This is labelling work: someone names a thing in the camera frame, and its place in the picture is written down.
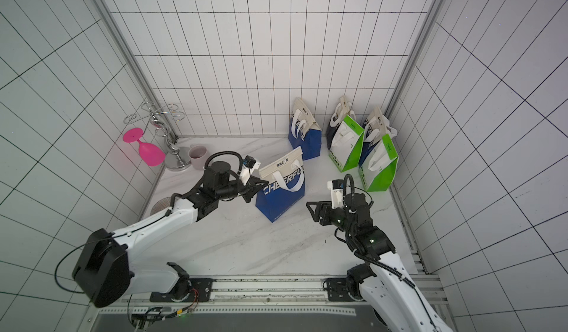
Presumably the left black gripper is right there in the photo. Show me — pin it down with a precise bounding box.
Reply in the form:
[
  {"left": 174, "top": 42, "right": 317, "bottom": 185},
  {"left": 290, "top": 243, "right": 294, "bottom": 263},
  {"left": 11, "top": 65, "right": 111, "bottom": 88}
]
[{"left": 217, "top": 177, "right": 269, "bottom": 203}]

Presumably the blue Cheerful bag front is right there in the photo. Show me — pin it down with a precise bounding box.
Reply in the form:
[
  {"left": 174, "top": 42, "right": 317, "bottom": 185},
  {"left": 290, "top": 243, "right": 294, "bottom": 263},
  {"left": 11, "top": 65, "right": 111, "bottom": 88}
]
[{"left": 255, "top": 147, "right": 306, "bottom": 223}]

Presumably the blue cheerful bag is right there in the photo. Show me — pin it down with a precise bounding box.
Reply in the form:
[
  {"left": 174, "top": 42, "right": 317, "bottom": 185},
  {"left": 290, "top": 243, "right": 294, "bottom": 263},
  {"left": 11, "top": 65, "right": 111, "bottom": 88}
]
[
  {"left": 255, "top": 147, "right": 306, "bottom": 223},
  {"left": 288, "top": 98, "right": 322, "bottom": 160}
]

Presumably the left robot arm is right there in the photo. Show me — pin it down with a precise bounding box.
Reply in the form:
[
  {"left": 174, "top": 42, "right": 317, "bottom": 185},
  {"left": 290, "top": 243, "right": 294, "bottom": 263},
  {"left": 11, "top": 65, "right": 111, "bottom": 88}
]
[{"left": 72, "top": 156, "right": 268, "bottom": 308}]

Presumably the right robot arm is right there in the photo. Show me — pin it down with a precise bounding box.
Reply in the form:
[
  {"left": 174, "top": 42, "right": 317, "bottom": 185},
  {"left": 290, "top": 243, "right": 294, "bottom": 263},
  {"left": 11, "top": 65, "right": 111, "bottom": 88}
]
[{"left": 306, "top": 194, "right": 451, "bottom": 331}]

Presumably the green white bag left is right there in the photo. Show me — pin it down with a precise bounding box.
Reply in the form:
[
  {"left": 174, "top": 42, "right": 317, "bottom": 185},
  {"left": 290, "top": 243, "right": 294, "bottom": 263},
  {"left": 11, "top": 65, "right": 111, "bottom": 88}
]
[{"left": 329, "top": 115, "right": 364, "bottom": 172}]

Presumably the green white bag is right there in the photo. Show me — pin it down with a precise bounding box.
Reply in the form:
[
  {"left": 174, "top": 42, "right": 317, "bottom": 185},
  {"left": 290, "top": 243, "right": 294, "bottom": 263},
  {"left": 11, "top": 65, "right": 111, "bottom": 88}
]
[
  {"left": 329, "top": 115, "right": 364, "bottom": 172},
  {"left": 359, "top": 133, "right": 399, "bottom": 192}
]

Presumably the green white bag right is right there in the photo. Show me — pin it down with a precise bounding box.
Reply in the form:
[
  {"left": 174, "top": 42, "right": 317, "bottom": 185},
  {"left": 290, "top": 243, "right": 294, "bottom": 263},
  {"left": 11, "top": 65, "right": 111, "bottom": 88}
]
[{"left": 359, "top": 133, "right": 399, "bottom": 192}]

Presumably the dark blue bag behind right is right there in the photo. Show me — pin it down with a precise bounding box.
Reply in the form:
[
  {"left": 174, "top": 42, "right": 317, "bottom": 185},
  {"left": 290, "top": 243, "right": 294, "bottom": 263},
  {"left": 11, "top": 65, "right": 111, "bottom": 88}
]
[{"left": 359, "top": 107, "right": 397, "bottom": 166}]

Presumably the dark bag behind left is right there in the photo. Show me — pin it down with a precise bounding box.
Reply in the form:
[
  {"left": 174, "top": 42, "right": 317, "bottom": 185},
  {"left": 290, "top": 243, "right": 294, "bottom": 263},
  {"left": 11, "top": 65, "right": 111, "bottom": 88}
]
[{"left": 325, "top": 95, "right": 356, "bottom": 149}]

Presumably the mauve ceramic mug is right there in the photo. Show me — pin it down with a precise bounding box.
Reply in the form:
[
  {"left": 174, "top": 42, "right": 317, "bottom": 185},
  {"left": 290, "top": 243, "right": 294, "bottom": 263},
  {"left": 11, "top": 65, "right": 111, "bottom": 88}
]
[{"left": 188, "top": 145, "right": 209, "bottom": 170}]

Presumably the chrome glass holder stand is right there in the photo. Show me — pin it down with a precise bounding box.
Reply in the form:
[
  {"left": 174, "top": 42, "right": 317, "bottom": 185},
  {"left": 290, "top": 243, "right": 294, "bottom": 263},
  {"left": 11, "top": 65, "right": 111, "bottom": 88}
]
[{"left": 123, "top": 101, "right": 191, "bottom": 172}]

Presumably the round drain cover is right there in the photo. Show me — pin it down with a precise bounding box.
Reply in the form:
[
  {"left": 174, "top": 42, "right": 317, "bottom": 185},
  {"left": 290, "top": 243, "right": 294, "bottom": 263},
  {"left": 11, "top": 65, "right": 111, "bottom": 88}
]
[{"left": 149, "top": 197, "right": 172, "bottom": 216}]

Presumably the pink plastic wine glass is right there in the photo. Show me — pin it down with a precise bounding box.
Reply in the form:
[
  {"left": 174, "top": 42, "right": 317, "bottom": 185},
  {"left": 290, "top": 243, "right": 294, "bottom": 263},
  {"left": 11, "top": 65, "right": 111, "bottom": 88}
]
[{"left": 123, "top": 128, "right": 166, "bottom": 167}]

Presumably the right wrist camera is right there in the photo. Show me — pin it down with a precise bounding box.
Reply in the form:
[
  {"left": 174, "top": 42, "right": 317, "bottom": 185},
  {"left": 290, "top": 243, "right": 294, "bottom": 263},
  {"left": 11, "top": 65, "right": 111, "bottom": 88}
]
[{"left": 327, "top": 179, "right": 345, "bottom": 209}]

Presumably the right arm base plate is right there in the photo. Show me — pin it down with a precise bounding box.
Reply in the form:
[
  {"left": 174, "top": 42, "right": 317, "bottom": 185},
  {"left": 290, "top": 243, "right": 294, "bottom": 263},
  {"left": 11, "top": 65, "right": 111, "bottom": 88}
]
[{"left": 322, "top": 277, "right": 364, "bottom": 302}]

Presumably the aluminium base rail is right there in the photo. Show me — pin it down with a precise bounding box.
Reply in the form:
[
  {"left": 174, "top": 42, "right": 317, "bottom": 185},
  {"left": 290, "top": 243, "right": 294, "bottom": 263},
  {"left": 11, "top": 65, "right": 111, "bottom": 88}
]
[{"left": 109, "top": 274, "right": 449, "bottom": 308}]

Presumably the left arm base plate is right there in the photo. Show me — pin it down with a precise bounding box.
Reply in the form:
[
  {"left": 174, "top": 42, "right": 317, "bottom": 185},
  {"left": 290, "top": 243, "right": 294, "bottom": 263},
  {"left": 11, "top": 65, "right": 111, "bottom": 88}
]
[{"left": 149, "top": 278, "right": 214, "bottom": 303}]

